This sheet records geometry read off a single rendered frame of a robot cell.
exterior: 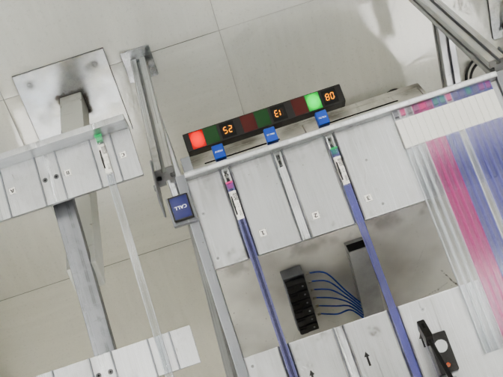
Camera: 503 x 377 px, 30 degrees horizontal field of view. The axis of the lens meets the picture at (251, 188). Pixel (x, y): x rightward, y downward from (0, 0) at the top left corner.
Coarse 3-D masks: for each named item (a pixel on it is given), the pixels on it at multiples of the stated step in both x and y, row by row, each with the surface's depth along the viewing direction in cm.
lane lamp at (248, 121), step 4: (244, 116) 192; (248, 116) 192; (252, 116) 192; (240, 120) 192; (244, 120) 192; (248, 120) 192; (252, 120) 192; (244, 124) 192; (248, 124) 192; (252, 124) 192; (256, 124) 192; (244, 128) 192; (248, 128) 192; (252, 128) 192; (256, 128) 192
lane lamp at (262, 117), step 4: (264, 108) 193; (256, 112) 192; (260, 112) 192; (264, 112) 192; (256, 116) 192; (260, 116) 192; (264, 116) 192; (268, 116) 192; (256, 120) 192; (260, 120) 192; (264, 120) 192; (268, 120) 192; (260, 124) 192; (264, 124) 192; (268, 124) 192
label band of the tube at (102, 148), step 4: (100, 144) 178; (104, 144) 178; (100, 148) 178; (104, 148) 178; (100, 152) 178; (104, 152) 178; (100, 156) 178; (104, 156) 178; (108, 156) 178; (104, 160) 178; (108, 160) 177; (104, 164) 177; (108, 164) 177; (104, 168) 177; (108, 168) 177; (108, 172) 177
